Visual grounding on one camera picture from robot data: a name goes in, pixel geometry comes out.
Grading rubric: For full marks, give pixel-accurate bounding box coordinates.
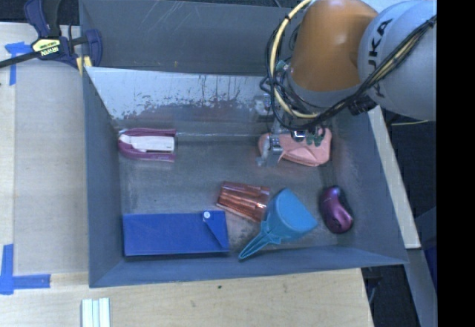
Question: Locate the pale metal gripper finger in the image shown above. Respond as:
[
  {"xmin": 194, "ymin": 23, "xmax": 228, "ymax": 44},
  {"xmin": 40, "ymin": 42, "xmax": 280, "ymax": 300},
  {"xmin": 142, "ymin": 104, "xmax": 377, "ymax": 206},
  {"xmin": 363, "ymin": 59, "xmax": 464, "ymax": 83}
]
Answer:
[
  {"xmin": 255, "ymin": 134, "xmax": 284, "ymax": 168},
  {"xmin": 254, "ymin": 94, "xmax": 274, "ymax": 116}
]

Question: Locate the pink cloth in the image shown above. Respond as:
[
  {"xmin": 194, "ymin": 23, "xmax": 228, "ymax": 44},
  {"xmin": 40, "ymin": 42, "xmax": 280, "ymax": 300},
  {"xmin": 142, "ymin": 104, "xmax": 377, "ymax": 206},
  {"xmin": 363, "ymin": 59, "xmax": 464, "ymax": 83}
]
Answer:
[{"xmin": 257, "ymin": 127, "xmax": 333, "ymax": 168}]

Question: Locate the copper foil packet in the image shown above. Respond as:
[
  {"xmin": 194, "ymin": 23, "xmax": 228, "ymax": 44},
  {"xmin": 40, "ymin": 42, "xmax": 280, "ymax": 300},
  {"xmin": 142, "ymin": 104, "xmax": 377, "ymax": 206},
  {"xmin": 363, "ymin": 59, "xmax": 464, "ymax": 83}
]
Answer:
[{"xmin": 215, "ymin": 181, "xmax": 272, "ymax": 223}]

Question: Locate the blue plastic scoop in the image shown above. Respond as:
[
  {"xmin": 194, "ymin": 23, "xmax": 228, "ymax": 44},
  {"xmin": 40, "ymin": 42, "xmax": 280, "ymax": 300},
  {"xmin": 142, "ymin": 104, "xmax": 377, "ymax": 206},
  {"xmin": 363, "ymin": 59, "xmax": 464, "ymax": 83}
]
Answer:
[{"xmin": 237, "ymin": 188, "xmax": 319, "ymax": 262}]

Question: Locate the grey metal bin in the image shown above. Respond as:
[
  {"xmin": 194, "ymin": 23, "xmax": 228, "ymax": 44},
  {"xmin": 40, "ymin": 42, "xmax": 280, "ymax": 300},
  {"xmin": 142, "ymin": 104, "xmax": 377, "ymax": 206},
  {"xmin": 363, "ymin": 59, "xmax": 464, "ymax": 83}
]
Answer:
[{"xmin": 77, "ymin": 0, "xmax": 410, "ymax": 288}]

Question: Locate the purple computer mouse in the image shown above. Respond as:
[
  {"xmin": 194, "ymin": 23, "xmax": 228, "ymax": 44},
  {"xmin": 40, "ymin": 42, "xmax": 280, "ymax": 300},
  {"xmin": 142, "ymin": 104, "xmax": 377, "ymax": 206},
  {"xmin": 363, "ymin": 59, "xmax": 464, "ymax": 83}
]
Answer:
[{"xmin": 318, "ymin": 185, "xmax": 355, "ymax": 235}]

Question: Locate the purple and white stapler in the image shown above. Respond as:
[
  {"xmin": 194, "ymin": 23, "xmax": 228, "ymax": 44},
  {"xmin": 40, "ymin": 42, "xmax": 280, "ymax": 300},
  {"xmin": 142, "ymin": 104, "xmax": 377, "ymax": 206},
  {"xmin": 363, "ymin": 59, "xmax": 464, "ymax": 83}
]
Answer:
[{"xmin": 117, "ymin": 127, "xmax": 177, "ymax": 163}]

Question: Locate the blue flat box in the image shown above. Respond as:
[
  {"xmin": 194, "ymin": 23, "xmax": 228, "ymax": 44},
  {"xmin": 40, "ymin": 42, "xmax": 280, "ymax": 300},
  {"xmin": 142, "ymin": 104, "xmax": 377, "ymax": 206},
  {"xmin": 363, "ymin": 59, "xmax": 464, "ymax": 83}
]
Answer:
[{"xmin": 122, "ymin": 209, "xmax": 231, "ymax": 257}]

